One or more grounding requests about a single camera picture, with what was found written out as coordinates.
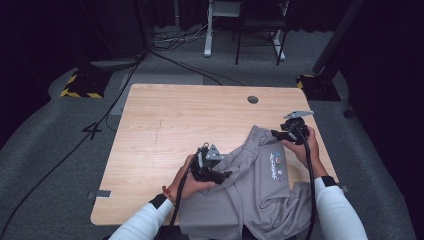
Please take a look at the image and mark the grey shorts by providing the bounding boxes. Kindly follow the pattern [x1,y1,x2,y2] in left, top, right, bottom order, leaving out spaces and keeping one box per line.
[178,124,315,240]

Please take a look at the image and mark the dark slanted metal pole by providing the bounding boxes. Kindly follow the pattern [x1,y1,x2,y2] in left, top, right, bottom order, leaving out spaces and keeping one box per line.
[311,0,366,76]

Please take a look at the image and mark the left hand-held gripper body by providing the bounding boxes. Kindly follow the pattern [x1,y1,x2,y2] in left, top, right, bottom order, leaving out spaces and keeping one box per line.
[192,142,225,183]

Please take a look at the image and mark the white desk frame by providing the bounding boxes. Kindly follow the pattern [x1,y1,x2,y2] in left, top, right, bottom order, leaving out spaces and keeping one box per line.
[203,0,288,62]

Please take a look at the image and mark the grey flat stand foot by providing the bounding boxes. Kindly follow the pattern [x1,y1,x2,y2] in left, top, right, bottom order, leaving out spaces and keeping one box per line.
[89,57,142,71]

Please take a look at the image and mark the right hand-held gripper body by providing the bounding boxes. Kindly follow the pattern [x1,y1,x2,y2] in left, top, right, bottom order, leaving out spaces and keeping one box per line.
[280,110,315,146]

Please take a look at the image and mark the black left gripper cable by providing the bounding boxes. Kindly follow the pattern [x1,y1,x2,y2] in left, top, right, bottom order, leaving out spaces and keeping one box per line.
[162,149,202,240]

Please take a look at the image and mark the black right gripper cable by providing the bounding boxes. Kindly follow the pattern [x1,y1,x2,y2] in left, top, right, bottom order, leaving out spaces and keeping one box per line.
[292,122,318,240]

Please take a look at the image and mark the long black floor cable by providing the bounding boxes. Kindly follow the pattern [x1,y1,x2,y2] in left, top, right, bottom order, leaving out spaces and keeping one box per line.
[0,51,146,238]

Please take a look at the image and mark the black yellow striped stand base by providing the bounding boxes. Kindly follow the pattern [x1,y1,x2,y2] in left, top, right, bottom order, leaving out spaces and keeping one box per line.
[296,73,342,102]
[59,68,113,100]

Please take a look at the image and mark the person's left hand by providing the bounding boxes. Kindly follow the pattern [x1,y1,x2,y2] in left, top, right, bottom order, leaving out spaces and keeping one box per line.
[166,154,216,201]

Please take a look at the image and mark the bundle of floor cables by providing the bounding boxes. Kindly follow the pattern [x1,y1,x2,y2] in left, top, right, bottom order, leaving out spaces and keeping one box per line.
[151,18,208,52]

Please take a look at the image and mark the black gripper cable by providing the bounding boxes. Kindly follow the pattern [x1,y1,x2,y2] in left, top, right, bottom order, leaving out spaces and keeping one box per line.
[292,122,318,240]
[162,149,202,240]

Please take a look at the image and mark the person's right hand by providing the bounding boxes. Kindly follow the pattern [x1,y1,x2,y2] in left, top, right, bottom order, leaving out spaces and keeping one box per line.
[282,126,330,180]

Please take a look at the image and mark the red bracelet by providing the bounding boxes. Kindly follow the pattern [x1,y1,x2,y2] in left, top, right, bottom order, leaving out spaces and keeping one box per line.
[161,185,176,205]

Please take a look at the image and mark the grey tape strip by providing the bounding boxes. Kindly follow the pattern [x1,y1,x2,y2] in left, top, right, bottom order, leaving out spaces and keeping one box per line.
[87,189,112,201]

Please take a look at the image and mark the black metal chair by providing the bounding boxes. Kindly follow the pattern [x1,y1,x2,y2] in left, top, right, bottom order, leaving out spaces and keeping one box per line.
[233,0,290,66]

